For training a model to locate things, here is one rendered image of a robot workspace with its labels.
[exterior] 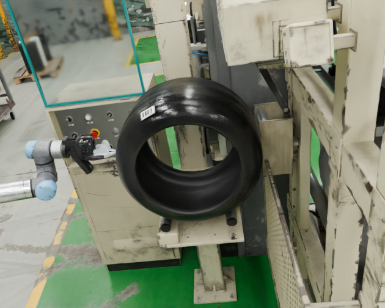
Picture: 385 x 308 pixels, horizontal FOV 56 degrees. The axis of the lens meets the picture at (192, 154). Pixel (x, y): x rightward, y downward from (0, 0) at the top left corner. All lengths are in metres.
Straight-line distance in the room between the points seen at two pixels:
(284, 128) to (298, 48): 0.84
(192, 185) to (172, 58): 0.59
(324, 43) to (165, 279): 2.03
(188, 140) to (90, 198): 0.85
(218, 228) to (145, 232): 0.85
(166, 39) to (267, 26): 0.71
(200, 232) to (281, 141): 0.55
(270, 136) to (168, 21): 0.66
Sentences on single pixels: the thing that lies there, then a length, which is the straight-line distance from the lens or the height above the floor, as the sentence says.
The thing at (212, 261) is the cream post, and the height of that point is 0.29.
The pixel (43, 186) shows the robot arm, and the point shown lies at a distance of 1.48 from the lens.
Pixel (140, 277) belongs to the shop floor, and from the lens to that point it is 2.66.
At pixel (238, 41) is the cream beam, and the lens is 0.94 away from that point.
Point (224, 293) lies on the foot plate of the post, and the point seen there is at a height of 0.01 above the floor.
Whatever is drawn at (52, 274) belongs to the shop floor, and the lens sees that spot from 2.96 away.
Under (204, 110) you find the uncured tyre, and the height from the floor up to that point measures 1.42.
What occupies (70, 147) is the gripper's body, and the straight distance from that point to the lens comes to 1.54.
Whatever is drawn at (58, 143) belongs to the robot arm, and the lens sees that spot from 1.54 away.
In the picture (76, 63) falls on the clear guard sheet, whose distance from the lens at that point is 1.97.
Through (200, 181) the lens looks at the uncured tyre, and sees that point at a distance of 1.73.
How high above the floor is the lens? 1.93
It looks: 30 degrees down
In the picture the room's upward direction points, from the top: 9 degrees counter-clockwise
